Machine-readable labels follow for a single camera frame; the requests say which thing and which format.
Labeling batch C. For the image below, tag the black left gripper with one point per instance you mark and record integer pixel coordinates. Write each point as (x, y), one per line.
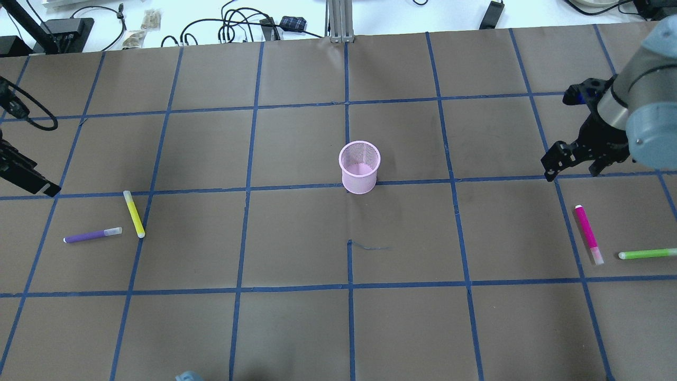
(21, 170)

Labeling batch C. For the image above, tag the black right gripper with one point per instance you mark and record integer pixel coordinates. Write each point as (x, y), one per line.
(601, 137)

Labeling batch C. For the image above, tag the purple marker pen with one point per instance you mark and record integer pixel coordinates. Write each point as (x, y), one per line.
(86, 236)

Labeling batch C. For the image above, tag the pink marker pen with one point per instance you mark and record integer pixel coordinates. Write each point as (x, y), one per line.
(588, 235)

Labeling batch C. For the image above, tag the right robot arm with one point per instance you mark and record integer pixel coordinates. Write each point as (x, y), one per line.
(632, 114)

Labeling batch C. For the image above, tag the pink mesh cup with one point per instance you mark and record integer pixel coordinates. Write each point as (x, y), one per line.
(359, 162)

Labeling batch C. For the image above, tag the yellow marker pen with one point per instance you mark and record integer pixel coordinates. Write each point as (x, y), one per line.
(134, 214)

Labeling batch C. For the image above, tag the green marker pen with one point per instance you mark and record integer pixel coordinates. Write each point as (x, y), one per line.
(647, 253)

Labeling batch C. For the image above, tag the black power adapter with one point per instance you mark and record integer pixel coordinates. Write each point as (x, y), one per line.
(492, 15)

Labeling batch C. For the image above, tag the snack bag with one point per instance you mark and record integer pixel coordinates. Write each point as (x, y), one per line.
(151, 19)
(133, 39)

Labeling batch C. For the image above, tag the aluminium frame post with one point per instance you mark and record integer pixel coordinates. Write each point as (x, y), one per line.
(339, 21)

